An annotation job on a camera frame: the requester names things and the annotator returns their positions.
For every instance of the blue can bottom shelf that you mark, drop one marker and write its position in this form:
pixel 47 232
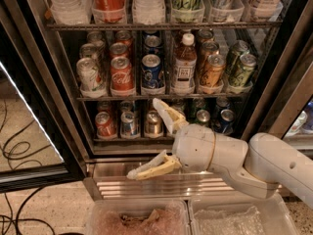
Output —
pixel 224 122

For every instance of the clear water bottle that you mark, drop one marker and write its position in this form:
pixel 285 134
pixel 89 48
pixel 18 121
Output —
pixel 148 11
pixel 71 12

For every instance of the blue pepsi can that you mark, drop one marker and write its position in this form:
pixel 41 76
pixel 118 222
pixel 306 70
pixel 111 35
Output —
pixel 151 69
pixel 153 45

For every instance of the white can shelf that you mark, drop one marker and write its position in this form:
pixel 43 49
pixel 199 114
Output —
pixel 97 38
pixel 88 50
pixel 89 74

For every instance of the clear bin with brown wrap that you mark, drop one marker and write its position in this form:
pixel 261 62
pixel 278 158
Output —
pixel 139 217

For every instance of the blue-white can bottom shelf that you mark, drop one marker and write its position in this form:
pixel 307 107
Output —
pixel 128 124

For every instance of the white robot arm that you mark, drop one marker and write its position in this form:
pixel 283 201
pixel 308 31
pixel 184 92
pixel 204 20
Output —
pixel 256 167

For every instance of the red coke can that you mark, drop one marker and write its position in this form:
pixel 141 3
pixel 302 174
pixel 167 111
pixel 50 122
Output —
pixel 119 49
pixel 121 74
pixel 124 36

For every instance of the orange can rear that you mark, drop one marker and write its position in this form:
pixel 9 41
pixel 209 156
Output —
pixel 205 35

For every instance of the white can front middle shelf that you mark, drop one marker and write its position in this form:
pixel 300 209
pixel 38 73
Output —
pixel 89 74

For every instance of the blue pepsi can rear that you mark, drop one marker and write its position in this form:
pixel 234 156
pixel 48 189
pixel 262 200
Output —
pixel 153 45

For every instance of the brown tea bottle white cap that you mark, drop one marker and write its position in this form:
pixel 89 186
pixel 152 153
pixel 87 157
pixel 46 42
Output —
pixel 184 65

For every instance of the open fridge glass door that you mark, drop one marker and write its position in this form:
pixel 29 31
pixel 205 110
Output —
pixel 36 149

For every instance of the orange can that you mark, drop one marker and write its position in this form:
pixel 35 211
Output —
pixel 207 48
pixel 205 35
pixel 212 70

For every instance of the orange can front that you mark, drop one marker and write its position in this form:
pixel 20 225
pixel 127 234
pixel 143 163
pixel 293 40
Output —
pixel 212 70

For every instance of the green can rear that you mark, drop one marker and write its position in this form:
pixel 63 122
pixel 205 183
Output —
pixel 239 48

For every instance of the clear water bottle top middle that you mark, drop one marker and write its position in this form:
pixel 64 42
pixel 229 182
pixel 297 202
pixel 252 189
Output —
pixel 148 11

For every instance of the white can rear middle shelf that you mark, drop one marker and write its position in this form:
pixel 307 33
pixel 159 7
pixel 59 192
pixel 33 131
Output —
pixel 97 38

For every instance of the red can bottom shelf front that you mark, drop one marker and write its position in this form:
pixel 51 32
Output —
pixel 104 124

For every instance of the brown can bottom shelf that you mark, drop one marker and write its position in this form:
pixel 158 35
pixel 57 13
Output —
pixel 153 123

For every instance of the clear water bottle top left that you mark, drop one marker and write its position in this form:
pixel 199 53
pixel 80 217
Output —
pixel 71 12

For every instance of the clear bin with bubble wrap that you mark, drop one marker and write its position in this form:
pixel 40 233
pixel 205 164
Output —
pixel 240 215

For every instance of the green can front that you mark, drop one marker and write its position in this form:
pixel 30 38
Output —
pixel 243 70

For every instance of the green can bottom shelf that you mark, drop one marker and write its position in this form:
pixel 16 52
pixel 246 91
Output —
pixel 203 118

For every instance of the blue pepsi can front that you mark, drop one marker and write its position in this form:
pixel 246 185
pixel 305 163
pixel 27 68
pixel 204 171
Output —
pixel 151 69

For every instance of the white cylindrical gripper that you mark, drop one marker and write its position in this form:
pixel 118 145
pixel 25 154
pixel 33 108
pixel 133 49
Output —
pixel 194 149

